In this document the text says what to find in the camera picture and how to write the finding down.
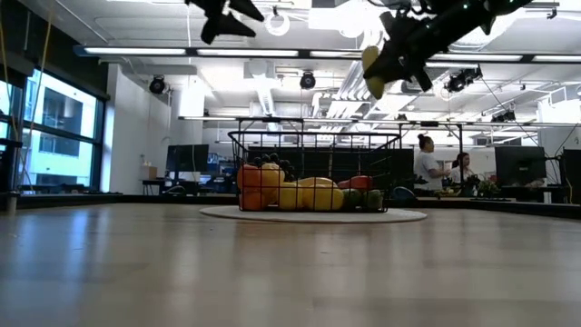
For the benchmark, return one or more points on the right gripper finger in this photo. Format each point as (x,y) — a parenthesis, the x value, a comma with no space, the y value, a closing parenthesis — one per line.
(383,69)

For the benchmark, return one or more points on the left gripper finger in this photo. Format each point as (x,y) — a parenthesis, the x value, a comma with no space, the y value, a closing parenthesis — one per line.
(220,28)
(245,8)

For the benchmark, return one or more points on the yellow banana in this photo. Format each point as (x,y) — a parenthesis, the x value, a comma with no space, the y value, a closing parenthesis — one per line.
(376,88)

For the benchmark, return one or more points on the long red pepper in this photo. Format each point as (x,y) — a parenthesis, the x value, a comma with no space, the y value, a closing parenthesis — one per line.
(356,182)

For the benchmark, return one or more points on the light green round produce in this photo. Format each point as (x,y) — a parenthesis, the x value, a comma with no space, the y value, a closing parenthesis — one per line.
(373,199)

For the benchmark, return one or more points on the dark grape bunch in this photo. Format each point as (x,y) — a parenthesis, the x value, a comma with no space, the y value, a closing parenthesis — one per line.
(274,160)

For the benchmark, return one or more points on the yellow bell pepper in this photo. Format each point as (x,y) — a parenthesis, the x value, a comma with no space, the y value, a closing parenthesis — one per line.
(323,199)

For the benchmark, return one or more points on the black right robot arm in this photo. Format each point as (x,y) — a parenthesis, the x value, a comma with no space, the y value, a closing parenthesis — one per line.
(499,9)

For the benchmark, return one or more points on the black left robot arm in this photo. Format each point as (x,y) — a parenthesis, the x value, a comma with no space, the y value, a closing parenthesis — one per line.
(10,168)

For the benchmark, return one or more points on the orange produce piece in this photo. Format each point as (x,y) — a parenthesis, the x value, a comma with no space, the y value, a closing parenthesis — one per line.
(252,200)

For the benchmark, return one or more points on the round white ceiling lamp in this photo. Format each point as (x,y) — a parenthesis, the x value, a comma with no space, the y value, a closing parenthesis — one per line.
(267,23)

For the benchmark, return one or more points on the black ceiling spotlight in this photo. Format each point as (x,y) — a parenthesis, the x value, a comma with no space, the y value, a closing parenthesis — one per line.
(308,80)
(157,85)
(463,79)

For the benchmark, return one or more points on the long ceiling light strip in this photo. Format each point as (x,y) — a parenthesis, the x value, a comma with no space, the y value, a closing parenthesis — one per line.
(136,51)
(209,118)

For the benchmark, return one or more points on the person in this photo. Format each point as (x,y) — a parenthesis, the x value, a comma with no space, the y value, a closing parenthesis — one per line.
(426,164)
(460,169)

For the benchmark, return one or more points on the blue chair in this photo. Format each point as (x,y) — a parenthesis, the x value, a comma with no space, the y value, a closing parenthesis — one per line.
(402,196)

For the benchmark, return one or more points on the black computer monitor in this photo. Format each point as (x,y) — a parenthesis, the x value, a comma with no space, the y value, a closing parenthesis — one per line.
(572,165)
(518,162)
(187,158)

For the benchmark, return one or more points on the flower bouquet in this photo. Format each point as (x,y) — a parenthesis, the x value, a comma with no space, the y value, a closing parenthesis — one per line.
(488,187)

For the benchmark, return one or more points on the cardboard box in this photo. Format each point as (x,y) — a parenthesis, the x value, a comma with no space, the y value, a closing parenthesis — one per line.
(150,172)

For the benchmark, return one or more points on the round white mat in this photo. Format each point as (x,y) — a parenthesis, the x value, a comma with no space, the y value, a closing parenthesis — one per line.
(313,217)

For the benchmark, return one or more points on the large window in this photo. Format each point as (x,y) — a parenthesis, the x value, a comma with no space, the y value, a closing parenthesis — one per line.
(59,150)

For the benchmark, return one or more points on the silver ventilation duct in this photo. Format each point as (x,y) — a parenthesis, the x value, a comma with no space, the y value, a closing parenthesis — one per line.
(472,43)

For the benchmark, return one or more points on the black metal frame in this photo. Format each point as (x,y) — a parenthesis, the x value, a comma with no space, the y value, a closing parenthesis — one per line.
(272,119)

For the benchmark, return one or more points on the black aluminium rig frame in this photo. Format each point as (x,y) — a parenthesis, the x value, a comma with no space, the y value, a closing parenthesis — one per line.
(522,209)

